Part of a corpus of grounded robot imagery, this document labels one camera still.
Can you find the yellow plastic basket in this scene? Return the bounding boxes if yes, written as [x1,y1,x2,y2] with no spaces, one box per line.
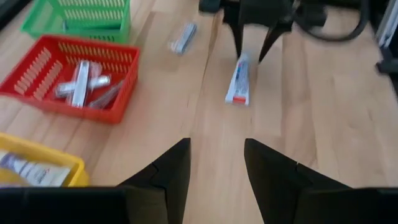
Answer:
[0,132,91,187]

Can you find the silver item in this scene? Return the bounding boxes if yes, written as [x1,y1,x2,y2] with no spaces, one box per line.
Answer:
[55,73,112,98]

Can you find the small bluish wrapped item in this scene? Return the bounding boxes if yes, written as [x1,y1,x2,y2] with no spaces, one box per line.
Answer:
[169,21,198,56]

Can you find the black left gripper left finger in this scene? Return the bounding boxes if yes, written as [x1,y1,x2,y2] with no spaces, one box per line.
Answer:
[118,138,192,224]

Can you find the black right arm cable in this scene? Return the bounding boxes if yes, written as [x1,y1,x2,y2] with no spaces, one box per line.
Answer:
[292,0,371,43]

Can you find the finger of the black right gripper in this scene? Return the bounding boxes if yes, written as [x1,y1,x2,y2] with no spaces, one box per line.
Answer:
[257,21,294,63]
[223,6,246,60]

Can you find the green plastic basket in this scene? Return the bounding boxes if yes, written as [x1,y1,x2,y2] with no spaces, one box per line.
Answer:
[20,0,131,44]

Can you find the grey item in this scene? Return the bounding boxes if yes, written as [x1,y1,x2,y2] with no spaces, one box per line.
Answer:
[88,80,124,110]

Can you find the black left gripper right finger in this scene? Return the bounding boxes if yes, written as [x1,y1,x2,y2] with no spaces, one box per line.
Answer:
[244,138,351,224]

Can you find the red plastic basket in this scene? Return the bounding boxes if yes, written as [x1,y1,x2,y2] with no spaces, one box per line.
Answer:
[0,34,141,124]

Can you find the white toothpaste tube purple print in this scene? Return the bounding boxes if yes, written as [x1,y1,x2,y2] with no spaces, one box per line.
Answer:
[0,151,72,187]

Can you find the small white item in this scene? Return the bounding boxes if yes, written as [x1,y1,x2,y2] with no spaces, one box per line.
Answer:
[67,60,91,109]

